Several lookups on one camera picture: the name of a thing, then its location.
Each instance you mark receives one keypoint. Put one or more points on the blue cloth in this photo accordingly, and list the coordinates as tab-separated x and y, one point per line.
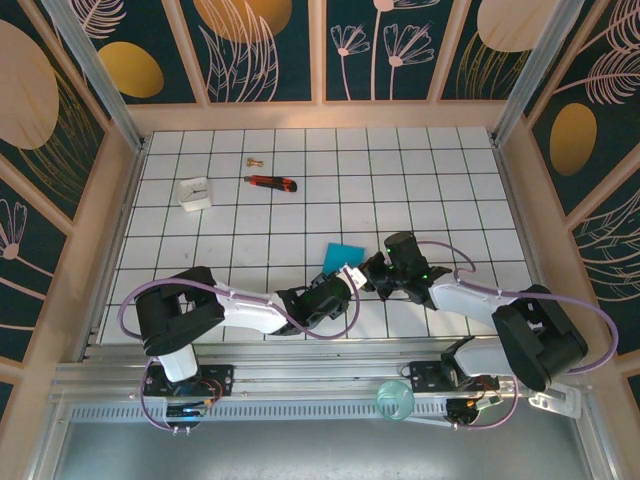
342	257

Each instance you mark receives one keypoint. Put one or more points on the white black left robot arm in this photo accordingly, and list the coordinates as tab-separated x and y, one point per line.
170	310

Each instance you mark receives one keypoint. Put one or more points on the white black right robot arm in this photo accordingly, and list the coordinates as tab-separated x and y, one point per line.
540	335

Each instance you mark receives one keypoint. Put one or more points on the white square clock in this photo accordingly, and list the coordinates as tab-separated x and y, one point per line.
195	194

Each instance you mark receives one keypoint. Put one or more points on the red black utility knife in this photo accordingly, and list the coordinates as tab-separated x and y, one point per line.
272	183

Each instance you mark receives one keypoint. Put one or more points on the clear green plastic cup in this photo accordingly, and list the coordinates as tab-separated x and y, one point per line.
395	400

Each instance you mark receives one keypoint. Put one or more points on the brass bolt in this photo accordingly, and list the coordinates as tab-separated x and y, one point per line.
254	162

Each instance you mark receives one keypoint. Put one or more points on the black electronics module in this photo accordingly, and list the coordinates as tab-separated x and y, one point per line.
470	410
187	412

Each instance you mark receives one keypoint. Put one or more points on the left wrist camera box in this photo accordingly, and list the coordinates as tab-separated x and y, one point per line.
356	279

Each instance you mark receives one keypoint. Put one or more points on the aluminium frame beam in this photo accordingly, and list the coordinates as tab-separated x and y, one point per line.
310	372

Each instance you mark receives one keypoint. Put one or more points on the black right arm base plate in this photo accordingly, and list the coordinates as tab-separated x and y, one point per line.
422	375

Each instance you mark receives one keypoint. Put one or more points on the aluminium side rail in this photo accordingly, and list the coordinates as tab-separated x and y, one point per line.
116	250
530	250

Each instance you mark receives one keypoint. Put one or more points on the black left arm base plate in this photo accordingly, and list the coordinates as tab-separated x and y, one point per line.
225	382

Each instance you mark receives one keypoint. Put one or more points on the white flower teal wall panel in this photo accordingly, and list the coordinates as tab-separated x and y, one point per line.
380	75

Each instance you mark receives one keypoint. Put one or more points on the yellow oval fern wall panel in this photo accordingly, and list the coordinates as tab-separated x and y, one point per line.
572	140

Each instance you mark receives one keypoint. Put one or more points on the white fern teal wall panel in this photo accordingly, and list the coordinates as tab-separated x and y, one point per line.
615	260

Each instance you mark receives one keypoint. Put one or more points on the white plastic bracket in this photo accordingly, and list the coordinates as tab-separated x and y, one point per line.
562	402

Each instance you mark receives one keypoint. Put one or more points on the aluminium corner post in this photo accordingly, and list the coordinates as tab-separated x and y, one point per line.
530	75
100	85

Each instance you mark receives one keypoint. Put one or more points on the orange circle leaf wall panel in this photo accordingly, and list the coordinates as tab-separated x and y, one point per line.
240	50

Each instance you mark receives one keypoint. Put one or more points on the beige circle teal wall panel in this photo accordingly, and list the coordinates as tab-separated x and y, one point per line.
500	25

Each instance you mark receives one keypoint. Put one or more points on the yellow oval leaf wall panel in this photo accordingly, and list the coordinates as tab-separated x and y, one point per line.
130	70

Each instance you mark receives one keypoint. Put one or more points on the white tulip teal wall panel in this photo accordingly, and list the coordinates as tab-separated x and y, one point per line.
25	280

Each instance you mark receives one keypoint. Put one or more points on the large beige circle wall panel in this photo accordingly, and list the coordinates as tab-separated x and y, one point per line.
25	90

